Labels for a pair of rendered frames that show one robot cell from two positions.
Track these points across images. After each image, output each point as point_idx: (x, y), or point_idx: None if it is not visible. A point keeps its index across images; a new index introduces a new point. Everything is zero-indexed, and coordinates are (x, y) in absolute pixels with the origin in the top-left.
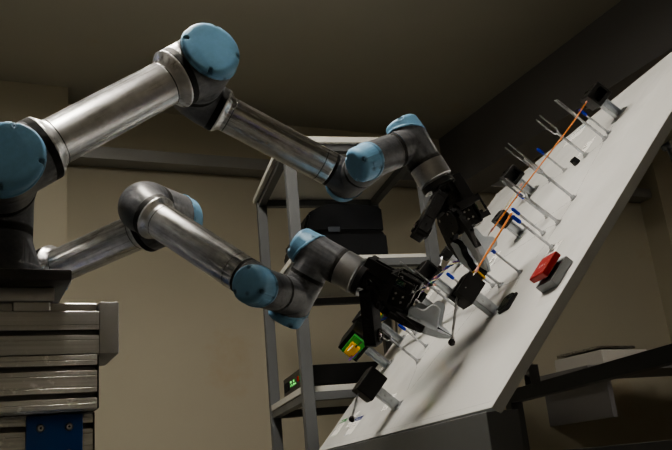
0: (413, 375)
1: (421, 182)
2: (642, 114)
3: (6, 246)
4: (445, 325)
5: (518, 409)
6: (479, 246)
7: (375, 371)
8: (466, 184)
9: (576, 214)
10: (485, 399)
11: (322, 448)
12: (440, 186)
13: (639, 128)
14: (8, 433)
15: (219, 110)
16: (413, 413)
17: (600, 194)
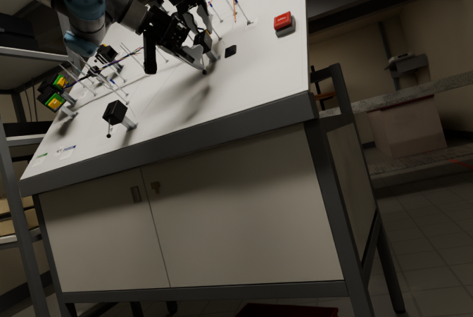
0: (131, 110)
1: None
2: None
3: None
4: (141, 81)
5: None
6: (209, 15)
7: (120, 103)
8: None
9: (255, 6)
10: (288, 89)
11: (26, 176)
12: None
13: None
14: None
15: None
16: (171, 122)
17: None
